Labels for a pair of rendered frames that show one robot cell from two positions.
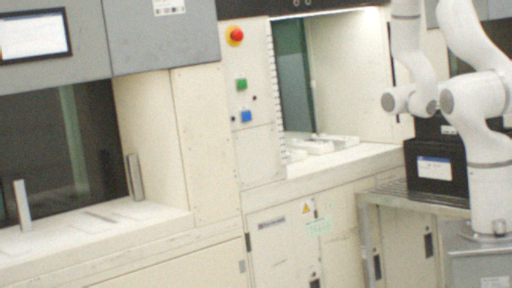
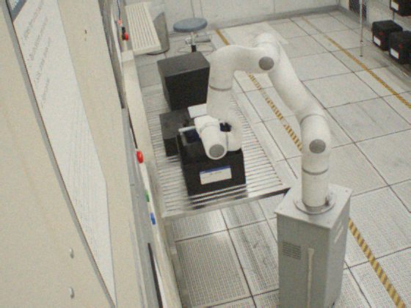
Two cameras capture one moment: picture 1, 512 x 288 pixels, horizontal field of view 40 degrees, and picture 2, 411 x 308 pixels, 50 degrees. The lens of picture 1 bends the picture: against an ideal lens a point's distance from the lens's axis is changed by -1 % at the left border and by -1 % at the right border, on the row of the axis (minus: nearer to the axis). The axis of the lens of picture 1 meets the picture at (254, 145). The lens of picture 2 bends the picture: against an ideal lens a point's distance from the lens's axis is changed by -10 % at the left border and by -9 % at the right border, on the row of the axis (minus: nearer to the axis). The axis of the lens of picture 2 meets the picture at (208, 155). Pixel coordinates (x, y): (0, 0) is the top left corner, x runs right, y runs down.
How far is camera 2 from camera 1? 1.90 m
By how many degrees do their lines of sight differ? 62
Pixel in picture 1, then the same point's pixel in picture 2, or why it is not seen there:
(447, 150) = (227, 160)
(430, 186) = (212, 187)
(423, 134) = (197, 155)
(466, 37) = (306, 100)
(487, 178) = (325, 177)
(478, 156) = (322, 167)
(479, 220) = (319, 200)
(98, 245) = not seen: outside the picture
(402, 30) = (227, 97)
